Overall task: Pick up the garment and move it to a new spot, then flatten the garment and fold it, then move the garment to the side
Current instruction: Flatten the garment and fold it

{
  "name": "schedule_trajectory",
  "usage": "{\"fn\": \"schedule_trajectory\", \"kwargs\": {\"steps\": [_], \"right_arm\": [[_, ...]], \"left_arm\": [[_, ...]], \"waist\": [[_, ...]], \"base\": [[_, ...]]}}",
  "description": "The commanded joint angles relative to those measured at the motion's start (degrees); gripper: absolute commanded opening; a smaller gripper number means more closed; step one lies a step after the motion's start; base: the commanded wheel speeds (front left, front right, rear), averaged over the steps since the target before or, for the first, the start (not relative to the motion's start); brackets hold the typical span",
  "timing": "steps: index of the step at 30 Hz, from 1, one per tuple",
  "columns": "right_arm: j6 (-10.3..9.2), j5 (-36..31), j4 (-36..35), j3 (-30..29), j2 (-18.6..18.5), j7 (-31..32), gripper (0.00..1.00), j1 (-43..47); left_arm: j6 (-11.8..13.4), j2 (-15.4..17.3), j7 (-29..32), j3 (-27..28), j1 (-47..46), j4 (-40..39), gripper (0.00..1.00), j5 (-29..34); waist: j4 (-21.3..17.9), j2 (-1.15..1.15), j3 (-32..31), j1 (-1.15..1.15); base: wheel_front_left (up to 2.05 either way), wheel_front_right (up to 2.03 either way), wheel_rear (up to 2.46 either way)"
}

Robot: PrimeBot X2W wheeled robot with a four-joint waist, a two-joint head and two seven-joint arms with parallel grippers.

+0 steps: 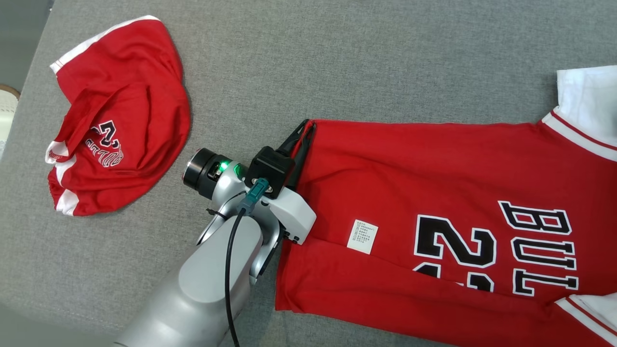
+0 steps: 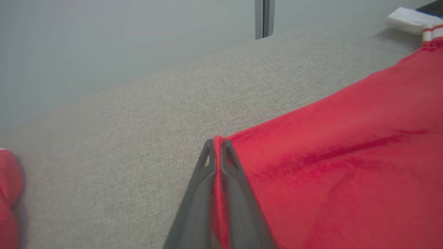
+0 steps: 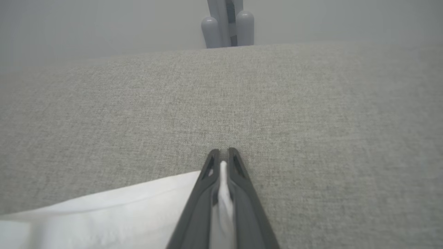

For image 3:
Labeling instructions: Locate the red white printed jersey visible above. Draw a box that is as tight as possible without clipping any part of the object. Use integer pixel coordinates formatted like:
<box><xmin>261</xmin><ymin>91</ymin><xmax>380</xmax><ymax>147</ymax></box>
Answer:
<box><xmin>0</xmin><ymin>161</ymin><xmax>237</xmax><ymax>249</ymax></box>

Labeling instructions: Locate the grey partition post with feet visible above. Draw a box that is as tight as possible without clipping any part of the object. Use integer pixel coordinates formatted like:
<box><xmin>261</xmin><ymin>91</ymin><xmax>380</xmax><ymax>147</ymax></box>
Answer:
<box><xmin>201</xmin><ymin>0</ymin><xmax>255</xmax><ymax>49</ymax></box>

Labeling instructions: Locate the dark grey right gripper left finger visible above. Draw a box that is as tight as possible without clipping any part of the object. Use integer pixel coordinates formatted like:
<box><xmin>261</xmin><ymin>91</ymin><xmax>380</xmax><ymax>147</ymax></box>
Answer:
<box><xmin>166</xmin><ymin>149</ymin><xmax>222</xmax><ymax>249</ymax></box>

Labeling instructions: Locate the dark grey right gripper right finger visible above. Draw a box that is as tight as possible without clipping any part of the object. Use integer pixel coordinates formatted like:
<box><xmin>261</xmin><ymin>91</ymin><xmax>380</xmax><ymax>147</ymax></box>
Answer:
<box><xmin>227</xmin><ymin>148</ymin><xmax>281</xmax><ymax>249</ymax></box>

